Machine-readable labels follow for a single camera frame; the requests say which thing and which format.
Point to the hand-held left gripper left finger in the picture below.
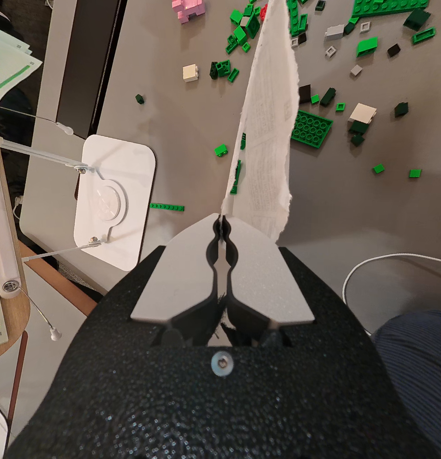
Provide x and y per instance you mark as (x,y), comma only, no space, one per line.
(177,283)

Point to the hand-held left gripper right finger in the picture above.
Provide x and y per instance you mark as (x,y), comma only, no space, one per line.
(270,283)

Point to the white printed paper bag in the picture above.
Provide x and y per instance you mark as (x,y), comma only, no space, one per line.
(270,125)

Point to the grey desk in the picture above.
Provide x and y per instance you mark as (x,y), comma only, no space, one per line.
(170,161)

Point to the wood-edged pale desk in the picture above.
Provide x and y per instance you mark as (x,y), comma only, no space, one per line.
(44,340)

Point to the long narrow green toy plate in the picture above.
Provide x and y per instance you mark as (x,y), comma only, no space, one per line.
(166,207)

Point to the grey felt divider strip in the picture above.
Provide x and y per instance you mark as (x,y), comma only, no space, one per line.
(69,274)

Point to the small green toy brick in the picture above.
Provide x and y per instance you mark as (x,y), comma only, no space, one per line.
(221,150)

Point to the small green toy tile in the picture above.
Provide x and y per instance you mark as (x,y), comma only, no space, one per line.
(378,168)
(415,173)

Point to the large green toy plate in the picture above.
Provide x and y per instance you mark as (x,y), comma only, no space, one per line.
(311,129)
(389,7)

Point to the person's trousered leg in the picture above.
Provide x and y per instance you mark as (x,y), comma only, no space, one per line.
(414,358)

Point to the dark green toy brick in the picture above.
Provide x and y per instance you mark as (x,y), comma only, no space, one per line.
(139,99)

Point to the white book stand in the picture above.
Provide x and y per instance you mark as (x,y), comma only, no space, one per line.
(37,153)

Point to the dark brown toy tile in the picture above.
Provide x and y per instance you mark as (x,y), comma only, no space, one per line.
(304,94)

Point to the large white toy brick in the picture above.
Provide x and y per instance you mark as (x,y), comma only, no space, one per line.
(362,114)

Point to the small white toy brick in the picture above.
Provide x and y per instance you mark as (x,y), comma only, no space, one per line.
(190,72)

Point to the small grey toy brick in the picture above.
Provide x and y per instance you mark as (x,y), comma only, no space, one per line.
(356,70)

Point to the pile of green toy bricks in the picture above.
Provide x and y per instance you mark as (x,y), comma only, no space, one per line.
(239,33)

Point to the green sloped toy brick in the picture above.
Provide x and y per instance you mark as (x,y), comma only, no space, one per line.
(366,46)

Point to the red toy flower piece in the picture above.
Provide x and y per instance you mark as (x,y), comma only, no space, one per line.
(264,12)

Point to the pink toy pig figure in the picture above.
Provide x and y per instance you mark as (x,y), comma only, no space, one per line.
(188,9)

